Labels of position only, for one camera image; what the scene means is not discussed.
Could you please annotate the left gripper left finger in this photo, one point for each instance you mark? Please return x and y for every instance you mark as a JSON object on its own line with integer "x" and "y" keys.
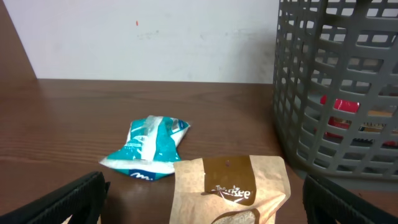
{"x": 83, "y": 198}

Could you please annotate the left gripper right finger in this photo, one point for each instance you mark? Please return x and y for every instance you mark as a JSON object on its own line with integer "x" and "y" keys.
{"x": 328, "y": 203}

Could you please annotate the orange long biscuit pack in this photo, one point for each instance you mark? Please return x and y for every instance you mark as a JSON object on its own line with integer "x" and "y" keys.
{"x": 353, "y": 107}

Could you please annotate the cream crumpled snack pouch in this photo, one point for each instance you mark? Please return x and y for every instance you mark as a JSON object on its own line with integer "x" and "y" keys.
{"x": 69, "y": 218}

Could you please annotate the brown beige snack pouch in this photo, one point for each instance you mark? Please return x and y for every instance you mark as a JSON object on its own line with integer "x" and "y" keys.
{"x": 233, "y": 189}

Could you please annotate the blue white snack packet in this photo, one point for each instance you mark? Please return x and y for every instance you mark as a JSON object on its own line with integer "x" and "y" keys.
{"x": 150, "y": 150}

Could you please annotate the grey plastic basket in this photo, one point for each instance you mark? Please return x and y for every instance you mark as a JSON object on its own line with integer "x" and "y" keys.
{"x": 328, "y": 50}

